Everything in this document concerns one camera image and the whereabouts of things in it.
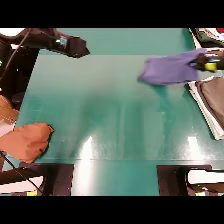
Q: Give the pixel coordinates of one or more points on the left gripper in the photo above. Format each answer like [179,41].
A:
[79,47]

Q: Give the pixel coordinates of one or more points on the purple T-shirt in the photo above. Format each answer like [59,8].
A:
[171,69]

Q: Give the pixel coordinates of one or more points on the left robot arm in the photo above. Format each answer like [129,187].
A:
[40,39]

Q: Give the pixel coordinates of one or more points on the brown garment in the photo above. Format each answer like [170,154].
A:
[6,110]

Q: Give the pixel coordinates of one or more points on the orange garment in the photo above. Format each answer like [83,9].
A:
[26,141]

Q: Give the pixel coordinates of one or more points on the heap of clothes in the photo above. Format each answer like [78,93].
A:
[208,37]

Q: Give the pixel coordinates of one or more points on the white garment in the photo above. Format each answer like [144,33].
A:
[204,111]

